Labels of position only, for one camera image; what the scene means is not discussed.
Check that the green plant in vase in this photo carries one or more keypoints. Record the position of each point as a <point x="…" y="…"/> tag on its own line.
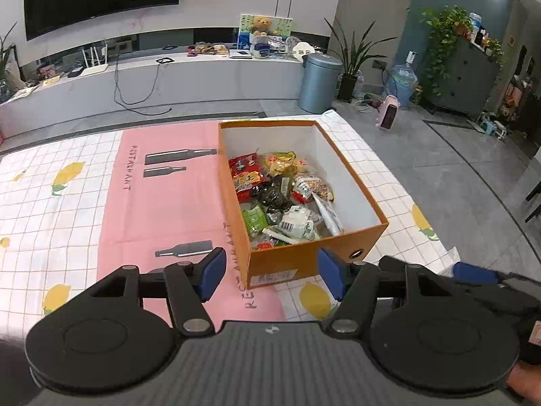
<point x="5" y="63"/>

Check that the white antenna router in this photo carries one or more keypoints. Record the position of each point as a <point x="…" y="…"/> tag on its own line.
<point x="95" y="71"/>

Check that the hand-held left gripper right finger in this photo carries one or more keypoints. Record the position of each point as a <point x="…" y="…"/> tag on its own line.
<point x="334" y="275"/>

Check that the grey round trash can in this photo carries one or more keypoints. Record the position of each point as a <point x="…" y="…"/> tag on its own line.
<point x="319" y="84"/>

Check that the green pea snack packet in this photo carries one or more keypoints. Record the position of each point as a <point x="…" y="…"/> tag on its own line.
<point x="255" y="220"/>

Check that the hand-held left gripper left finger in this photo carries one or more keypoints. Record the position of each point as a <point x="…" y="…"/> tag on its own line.
<point x="211" y="273"/>

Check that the pile of assorted snacks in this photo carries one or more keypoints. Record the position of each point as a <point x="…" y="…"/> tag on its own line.
<point x="209" y="48"/>

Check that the white cloud-shaped sign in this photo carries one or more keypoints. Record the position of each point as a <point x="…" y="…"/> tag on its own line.
<point x="302" y="48"/>

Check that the blue water jug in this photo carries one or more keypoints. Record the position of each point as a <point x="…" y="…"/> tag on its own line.
<point x="403" y="82"/>

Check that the grey television console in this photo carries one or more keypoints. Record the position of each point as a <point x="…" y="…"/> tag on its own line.
<point x="211" y="80"/>

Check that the clear white snack packet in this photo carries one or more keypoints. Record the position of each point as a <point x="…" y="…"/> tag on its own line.
<point x="298" y="222"/>

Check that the trailing ivy plant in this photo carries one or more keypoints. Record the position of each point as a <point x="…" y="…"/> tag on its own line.
<point x="443" y="25"/>

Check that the orange cardboard box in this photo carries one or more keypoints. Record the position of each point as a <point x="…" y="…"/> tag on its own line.
<point x="236" y="220"/>

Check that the grey drawer cabinet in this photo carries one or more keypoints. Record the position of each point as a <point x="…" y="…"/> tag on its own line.
<point x="465" y="80"/>

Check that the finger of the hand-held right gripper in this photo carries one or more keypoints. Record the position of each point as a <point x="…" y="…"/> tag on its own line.
<point x="475" y="273"/>

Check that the potted long-leaf plant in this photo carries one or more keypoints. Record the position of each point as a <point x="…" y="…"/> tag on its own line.
<point x="346" y="86"/>

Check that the pink space heater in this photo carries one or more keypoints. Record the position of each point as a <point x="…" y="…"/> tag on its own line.
<point x="388" y="114"/>

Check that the person's right forearm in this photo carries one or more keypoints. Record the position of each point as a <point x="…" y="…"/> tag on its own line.
<point x="526" y="385"/>

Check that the small plastic stool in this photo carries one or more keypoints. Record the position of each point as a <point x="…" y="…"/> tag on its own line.
<point x="490" y="126"/>

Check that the pink bottle print mat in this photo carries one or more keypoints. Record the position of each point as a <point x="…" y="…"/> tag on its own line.
<point x="169" y="203"/>

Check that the dark green snack packet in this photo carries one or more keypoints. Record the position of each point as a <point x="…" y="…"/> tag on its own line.
<point x="270" y="196"/>

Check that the red cartoon snack packet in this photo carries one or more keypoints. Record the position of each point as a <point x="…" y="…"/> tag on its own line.
<point x="247" y="177"/>

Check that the yellow snack packet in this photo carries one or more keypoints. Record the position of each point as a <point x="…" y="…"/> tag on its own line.
<point x="279" y="164"/>

